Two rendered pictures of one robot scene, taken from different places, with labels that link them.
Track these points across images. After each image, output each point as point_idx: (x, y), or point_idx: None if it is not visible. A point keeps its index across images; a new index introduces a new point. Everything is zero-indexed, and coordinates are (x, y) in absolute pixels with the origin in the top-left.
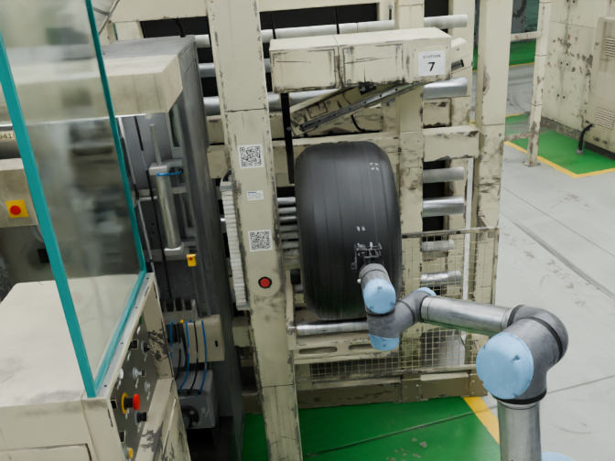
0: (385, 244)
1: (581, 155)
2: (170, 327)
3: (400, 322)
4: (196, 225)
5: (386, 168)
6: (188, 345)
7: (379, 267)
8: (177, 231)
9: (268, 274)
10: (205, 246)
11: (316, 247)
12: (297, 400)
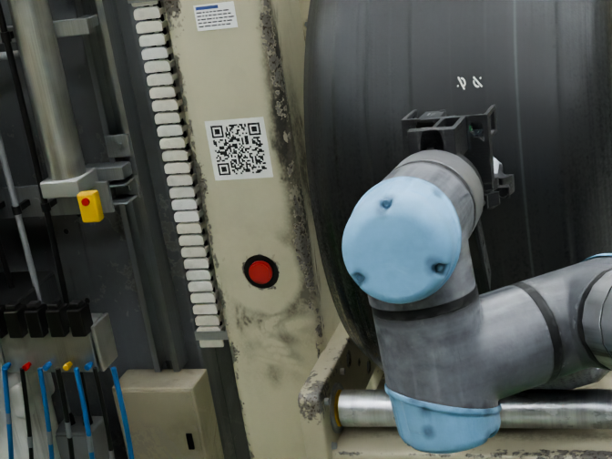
0: (548, 135)
1: None
2: (41, 380)
3: (494, 351)
4: (132, 129)
5: None
6: (88, 430)
7: (443, 158)
8: (68, 137)
9: (268, 249)
10: (163, 188)
11: (334, 141)
12: None
